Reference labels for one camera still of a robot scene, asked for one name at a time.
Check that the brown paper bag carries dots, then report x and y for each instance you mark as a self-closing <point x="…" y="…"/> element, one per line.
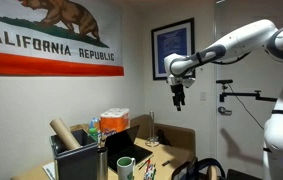
<point x="79" y="127"/>

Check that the green pen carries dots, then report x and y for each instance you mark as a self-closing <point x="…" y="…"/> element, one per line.
<point x="142" y="165"/>

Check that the green blue spray bottle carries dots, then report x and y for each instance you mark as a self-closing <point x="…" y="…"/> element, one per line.
<point x="94" y="133"/>

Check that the metal paper towel holder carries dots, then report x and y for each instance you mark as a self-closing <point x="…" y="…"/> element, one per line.
<point x="152" y="133"/>

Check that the red pen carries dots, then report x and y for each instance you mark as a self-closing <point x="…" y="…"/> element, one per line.
<point x="147" y="165"/>

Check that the stainless steel tumbler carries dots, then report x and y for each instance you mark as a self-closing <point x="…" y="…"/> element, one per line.
<point x="102" y="165"/>

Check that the white paper sheet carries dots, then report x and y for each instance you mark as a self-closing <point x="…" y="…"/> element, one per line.
<point x="49" y="170"/>

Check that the small black stick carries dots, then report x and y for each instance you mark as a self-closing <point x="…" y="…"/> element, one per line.
<point x="166" y="163"/>

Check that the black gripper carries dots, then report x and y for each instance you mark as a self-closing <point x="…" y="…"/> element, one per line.
<point x="177" y="90"/>

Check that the brown cardboard tube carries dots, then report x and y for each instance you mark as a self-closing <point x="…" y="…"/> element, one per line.
<point x="64" y="133"/>

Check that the white mug green inside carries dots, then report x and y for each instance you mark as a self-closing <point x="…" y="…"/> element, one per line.
<point x="125" y="170"/>

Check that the dark grey plastic bin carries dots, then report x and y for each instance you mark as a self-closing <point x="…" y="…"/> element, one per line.
<point x="77" y="163"/>

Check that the orange paper towel pack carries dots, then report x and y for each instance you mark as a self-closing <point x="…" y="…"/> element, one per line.
<point x="114" y="121"/>

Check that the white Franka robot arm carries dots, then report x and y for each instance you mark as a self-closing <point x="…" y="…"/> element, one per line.
<point x="241" y="41"/>

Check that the black blue backpack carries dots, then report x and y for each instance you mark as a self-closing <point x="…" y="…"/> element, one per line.
<point x="194" y="168"/>

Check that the white light switch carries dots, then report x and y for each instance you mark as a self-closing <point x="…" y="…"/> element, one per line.
<point x="203" y="96"/>

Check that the black laptop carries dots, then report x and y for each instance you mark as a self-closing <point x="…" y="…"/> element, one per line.
<point x="124" y="150"/>

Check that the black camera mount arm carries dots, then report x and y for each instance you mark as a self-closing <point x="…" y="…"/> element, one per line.
<point x="244" y="95"/>

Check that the California Republic flag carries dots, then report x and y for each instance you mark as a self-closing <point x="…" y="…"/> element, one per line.
<point x="47" y="46"/>

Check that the black framed blue picture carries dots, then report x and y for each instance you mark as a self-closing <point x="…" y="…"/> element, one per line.
<point x="171" y="46"/>

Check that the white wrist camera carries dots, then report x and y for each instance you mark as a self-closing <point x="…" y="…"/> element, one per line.
<point x="188" y="82"/>

